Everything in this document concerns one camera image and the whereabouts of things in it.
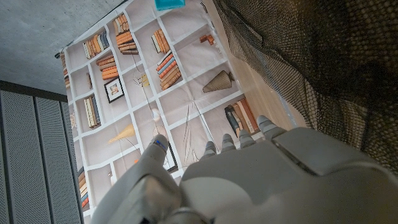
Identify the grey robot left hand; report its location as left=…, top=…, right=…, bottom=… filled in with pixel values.
left=90, top=114, right=398, bottom=224

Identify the black mesh netting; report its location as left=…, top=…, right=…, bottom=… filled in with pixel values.
left=213, top=0, right=398, bottom=175

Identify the teal toy block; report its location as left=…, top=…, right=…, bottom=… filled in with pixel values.
left=154, top=0, right=187, bottom=11

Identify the printed bookshelf backdrop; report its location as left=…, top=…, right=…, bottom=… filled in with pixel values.
left=58, top=0, right=262, bottom=224

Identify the black backdrop crossbar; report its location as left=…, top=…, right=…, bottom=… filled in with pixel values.
left=54, top=0, right=130, bottom=59

